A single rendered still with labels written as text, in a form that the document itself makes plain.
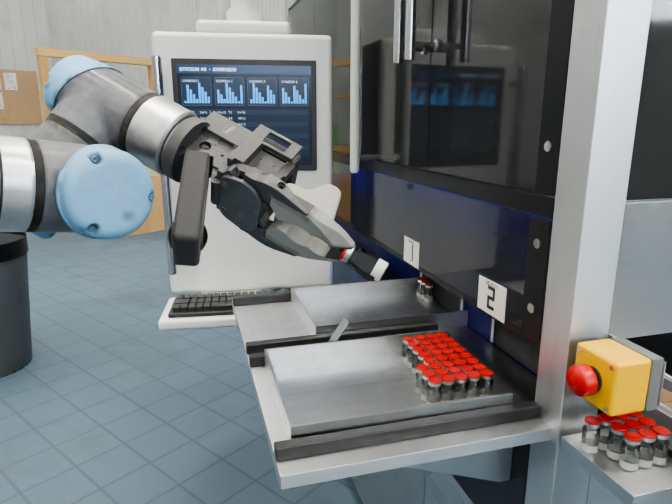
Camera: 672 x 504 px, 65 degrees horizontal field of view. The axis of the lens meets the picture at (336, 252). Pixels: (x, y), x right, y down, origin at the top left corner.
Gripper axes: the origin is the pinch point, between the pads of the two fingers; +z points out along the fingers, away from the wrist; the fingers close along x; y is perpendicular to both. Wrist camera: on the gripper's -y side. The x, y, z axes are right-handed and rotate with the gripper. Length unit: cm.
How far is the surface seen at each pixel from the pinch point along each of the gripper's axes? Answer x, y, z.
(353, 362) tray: 46.8, 13.4, 7.4
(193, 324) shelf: 89, 20, -34
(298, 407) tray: 38.3, -2.1, 3.3
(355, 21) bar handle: 30, 85, -33
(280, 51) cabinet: 50, 86, -52
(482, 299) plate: 32.1, 29.4, 21.6
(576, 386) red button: 14.1, 10.2, 32.7
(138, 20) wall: 478, 536, -523
